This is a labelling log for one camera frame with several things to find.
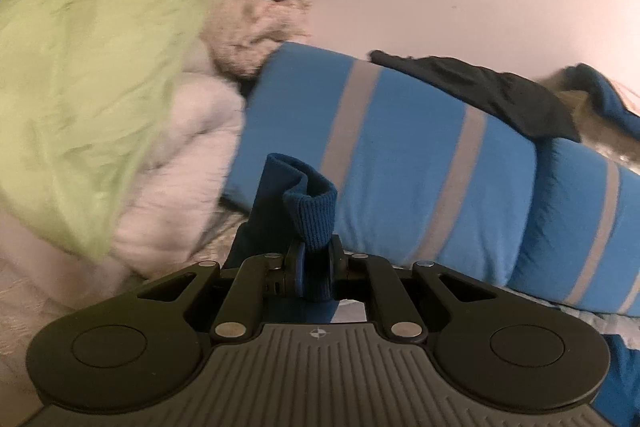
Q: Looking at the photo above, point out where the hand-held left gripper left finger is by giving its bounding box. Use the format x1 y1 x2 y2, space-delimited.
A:
136 240 307 343

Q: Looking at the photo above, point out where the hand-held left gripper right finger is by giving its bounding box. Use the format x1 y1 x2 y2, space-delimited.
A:
327 234 497 344

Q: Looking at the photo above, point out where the dark blue sweatshirt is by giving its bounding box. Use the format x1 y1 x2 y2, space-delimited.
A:
224 152 640 427

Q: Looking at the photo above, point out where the blue grey-striped pillow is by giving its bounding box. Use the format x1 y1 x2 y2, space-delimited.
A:
509 138 640 319
220 42 541 288

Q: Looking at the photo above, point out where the white quilted comforter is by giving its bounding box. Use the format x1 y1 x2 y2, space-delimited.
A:
0 52 247 303

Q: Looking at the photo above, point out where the black garment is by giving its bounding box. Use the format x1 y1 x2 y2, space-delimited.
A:
369 50 582 144

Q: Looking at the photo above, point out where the beige fleece blanket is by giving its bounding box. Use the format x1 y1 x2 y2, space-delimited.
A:
199 0 317 96

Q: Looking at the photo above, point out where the light green blanket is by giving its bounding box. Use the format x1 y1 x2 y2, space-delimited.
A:
0 0 317 260

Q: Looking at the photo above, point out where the dark blue cloth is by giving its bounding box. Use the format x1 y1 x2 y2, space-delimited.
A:
564 63 640 134

